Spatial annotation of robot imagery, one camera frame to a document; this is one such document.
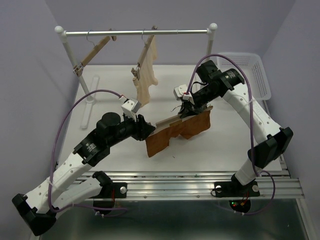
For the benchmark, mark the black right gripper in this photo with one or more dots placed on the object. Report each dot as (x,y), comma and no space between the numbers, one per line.
(185,110)

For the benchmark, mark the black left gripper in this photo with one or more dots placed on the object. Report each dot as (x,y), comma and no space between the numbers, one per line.
(143,129)

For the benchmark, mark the wooden hanger for brown underwear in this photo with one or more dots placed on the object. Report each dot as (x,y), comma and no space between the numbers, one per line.
(176,120)

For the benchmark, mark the brown underwear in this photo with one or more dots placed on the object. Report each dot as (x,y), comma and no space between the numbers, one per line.
(188,129)

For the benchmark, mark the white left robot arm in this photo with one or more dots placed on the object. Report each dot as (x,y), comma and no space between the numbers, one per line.
(41,207)

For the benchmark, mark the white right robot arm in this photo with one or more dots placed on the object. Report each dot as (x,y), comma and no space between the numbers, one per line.
(267,138)

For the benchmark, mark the cream underwear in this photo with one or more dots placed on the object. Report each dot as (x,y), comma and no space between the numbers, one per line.
(147,79)

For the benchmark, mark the wooden hanger with cream underwear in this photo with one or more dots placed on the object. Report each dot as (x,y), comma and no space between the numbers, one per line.
(149,46)

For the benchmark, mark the empty wooden clip hanger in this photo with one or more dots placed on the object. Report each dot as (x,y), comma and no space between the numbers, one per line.
(78,68)

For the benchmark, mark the white metal clothes rack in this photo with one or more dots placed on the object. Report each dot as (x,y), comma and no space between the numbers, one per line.
(63,36)

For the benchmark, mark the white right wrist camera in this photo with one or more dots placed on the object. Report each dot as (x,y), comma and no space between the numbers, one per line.
(180,93)

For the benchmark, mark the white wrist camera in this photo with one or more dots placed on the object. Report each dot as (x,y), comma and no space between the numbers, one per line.
(130,106)
(180,93)

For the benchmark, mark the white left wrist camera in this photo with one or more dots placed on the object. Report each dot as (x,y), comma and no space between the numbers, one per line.
(130,106)

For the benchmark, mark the aluminium mounting rail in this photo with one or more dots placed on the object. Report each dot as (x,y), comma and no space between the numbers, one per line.
(192,185)

